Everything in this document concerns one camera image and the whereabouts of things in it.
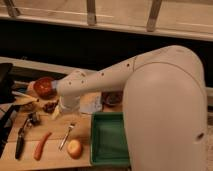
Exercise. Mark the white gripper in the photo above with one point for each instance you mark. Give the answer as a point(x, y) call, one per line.
point(66, 105)

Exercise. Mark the silver fork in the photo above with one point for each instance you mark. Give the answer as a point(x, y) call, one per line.
point(70, 128)

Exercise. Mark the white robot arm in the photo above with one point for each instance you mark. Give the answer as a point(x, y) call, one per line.
point(164, 107)

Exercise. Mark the grey cloth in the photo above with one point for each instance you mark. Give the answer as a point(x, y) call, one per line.
point(90, 103)

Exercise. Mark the bunch of dark grapes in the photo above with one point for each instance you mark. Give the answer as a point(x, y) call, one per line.
point(50, 106)

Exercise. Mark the red bowl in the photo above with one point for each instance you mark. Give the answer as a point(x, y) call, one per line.
point(43, 87)

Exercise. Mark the dark maroon bowl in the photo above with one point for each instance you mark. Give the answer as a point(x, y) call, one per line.
point(112, 98)

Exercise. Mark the yellow apple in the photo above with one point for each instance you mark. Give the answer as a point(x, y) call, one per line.
point(74, 148)

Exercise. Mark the banana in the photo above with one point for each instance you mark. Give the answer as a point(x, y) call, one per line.
point(22, 99)

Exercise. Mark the green plastic tray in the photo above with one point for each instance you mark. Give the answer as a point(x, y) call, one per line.
point(108, 141)

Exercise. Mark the orange carrot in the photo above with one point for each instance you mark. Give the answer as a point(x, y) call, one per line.
point(39, 148)

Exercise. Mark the black handled can opener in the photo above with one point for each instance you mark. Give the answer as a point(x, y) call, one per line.
point(31, 119)

